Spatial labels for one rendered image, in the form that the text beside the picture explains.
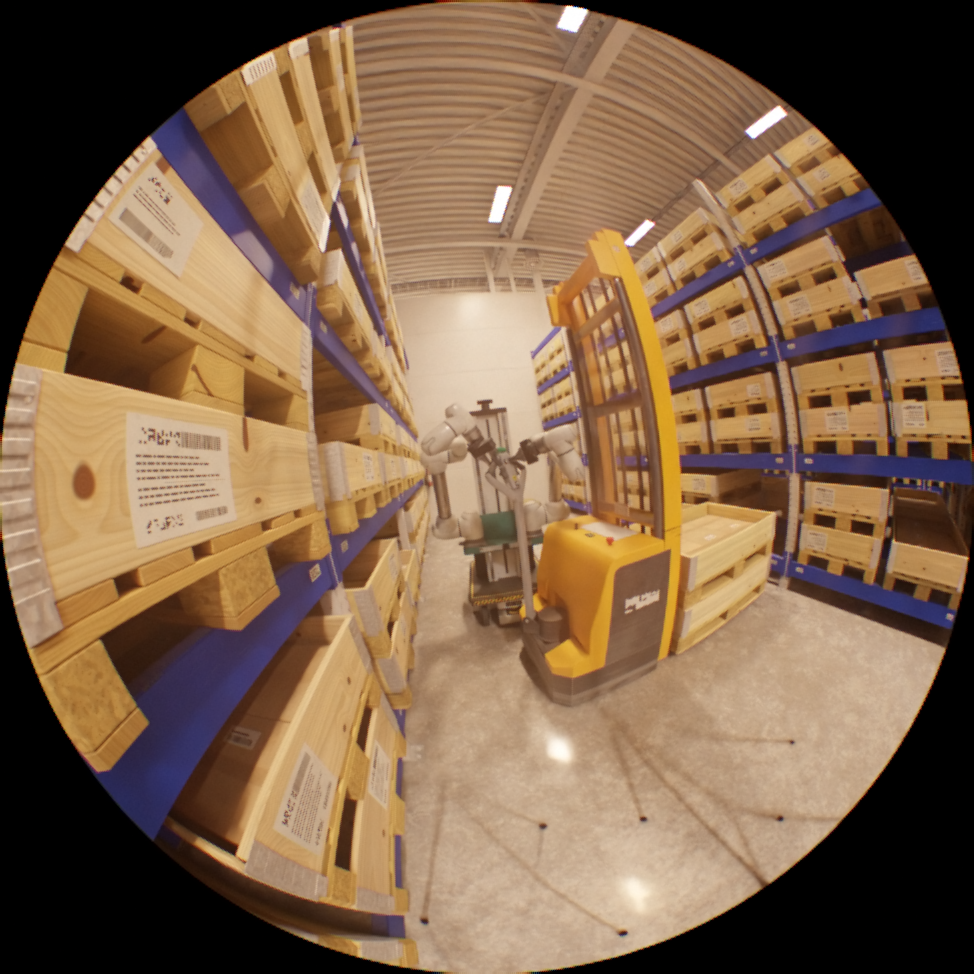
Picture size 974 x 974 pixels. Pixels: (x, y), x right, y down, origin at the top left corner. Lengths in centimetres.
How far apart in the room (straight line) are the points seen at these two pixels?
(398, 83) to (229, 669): 694
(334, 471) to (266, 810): 100
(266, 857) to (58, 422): 55
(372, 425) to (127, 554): 177
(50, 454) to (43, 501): 4
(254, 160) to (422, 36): 564
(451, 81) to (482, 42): 104
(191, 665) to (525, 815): 127
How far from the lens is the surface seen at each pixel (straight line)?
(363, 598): 116
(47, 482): 36
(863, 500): 268
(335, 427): 205
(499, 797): 149
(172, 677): 50
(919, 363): 268
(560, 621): 170
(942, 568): 282
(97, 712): 38
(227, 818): 71
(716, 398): 316
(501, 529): 236
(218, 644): 57
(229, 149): 95
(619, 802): 147
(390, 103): 674
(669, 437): 152
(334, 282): 137
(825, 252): 291
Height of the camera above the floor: 137
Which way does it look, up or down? 5 degrees down
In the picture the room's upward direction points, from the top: 8 degrees counter-clockwise
